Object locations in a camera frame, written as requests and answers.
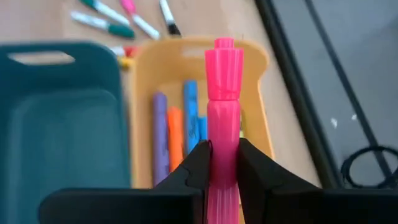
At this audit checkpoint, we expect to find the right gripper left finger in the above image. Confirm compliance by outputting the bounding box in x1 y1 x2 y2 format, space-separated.
38 139 213 224

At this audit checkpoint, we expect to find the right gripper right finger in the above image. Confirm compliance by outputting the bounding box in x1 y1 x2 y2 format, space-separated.
237 138 398 224

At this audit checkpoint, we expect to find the chunky purple highlighter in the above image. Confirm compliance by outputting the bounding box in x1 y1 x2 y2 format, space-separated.
151 91 171 187

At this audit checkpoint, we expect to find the chunky orange highlighter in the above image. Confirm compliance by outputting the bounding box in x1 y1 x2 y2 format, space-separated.
167 105 185 174

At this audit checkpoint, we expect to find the chunky blue highlighter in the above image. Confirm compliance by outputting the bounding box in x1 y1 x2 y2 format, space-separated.
198 116 208 142
183 80 201 156

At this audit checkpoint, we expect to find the orange-capped white marker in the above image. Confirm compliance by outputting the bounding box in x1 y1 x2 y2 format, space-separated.
117 57 135 70

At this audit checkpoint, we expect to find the chunky pink highlighter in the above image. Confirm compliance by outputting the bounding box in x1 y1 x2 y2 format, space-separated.
203 37 245 224

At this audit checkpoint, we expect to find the red-capped white marker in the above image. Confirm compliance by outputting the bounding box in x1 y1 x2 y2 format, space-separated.
108 45 138 59

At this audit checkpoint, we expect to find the pink-capped white marker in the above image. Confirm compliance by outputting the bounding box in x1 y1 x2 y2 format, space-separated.
119 0 162 41

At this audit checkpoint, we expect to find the black-capped white marker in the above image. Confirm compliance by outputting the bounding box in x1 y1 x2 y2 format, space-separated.
159 0 183 37

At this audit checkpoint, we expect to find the yellow plastic bin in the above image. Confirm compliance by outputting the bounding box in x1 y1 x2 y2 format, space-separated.
129 36 276 190

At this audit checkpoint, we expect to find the teal plastic bin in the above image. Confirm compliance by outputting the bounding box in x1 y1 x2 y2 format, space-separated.
0 42 131 224

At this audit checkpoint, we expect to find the black coiled cable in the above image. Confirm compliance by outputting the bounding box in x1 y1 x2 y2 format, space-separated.
340 144 398 189

